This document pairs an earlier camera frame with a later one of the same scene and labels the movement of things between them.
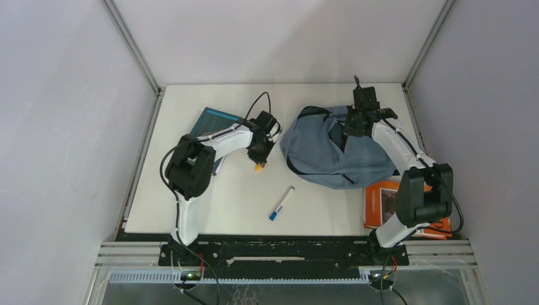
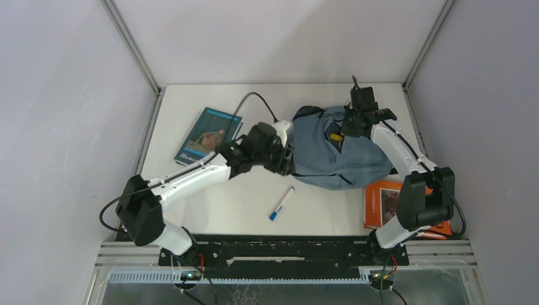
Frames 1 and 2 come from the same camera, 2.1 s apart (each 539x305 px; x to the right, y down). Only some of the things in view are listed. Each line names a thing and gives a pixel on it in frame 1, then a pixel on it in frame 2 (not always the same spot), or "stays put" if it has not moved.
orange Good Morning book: [380, 204] stays put
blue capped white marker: [273, 215] stays put
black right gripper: [348, 129] stays put
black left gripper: [262, 159] → [283, 166]
